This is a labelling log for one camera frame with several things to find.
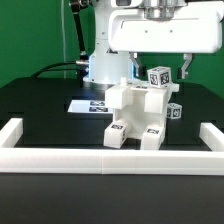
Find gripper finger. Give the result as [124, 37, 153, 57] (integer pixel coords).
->
[129, 52, 146, 78]
[178, 53, 194, 79]

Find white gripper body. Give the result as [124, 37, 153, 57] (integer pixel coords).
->
[108, 0, 224, 53]

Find white chair back frame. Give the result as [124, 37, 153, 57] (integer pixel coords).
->
[105, 77, 180, 116]

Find white chair seat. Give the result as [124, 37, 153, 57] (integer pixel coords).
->
[111, 89, 168, 140]

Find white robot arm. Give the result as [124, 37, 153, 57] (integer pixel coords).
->
[84, 0, 224, 89]

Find white U-shaped fence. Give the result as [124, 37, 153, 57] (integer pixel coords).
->
[0, 118, 224, 176]

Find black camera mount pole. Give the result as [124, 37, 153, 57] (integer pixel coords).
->
[69, 0, 90, 60]

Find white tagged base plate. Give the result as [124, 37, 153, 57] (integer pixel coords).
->
[68, 100, 113, 114]

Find white hanging cable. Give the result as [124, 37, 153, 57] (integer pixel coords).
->
[60, 0, 67, 80]

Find black cables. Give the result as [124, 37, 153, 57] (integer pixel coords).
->
[31, 61, 84, 79]

